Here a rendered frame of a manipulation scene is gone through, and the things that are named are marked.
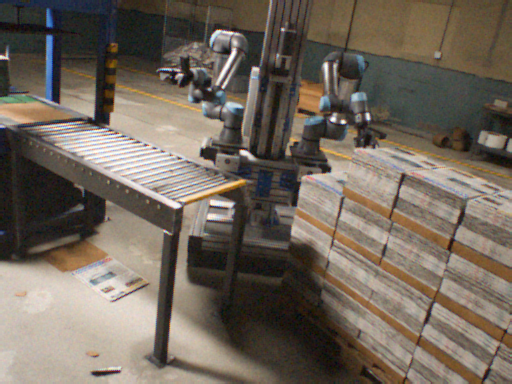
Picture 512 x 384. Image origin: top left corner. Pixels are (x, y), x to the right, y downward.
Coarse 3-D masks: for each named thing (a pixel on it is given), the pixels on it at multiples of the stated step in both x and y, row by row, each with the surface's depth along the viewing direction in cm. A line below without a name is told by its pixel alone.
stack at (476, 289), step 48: (336, 192) 222; (336, 240) 225; (384, 240) 201; (336, 288) 226; (384, 288) 202; (480, 288) 167; (336, 336) 230; (384, 336) 204; (432, 336) 185; (480, 336) 168
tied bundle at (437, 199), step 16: (416, 176) 186; (432, 176) 189; (448, 176) 194; (464, 176) 198; (400, 192) 193; (416, 192) 186; (432, 192) 180; (448, 192) 174; (464, 192) 175; (480, 192) 179; (496, 192) 183; (400, 208) 193; (416, 208) 186; (432, 208) 181; (448, 208) 175; (464, 208) 173; (432, 224) 181; (448, 224) 175
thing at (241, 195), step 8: (88, 120) 286; (104, 128) 276; (112, 128) 276; (128, 136) 266; (152, 144) 258; (168, 152) 249; (176, 152) 251; (192, 160) 242; (208, 168) 234; (216, 168) 236; (232, 176) 228; (248, 184) 222; (224, 192) 231; (232, 192) 228; (240, 192) 225; (248, 192) 225; (232, 200) 229; (240, 200) 226; (248, 200) 227
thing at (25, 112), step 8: (8, 104) 292; (16, 104) 295; (24, 104) 298; (32, 104) 302; (40, 104) 305; (0, 112) 272; (8, 112) 274; (16, 112) 277; (24, 112) 280; (32, 112) 283; (40, 112) 286; (48, 112) 288; (56, 112) 291; (64, 112) 293; (16, 120) 262; (24, 120) 263; (32, 120) 266; (40, 120) 269; (48, 120) 271
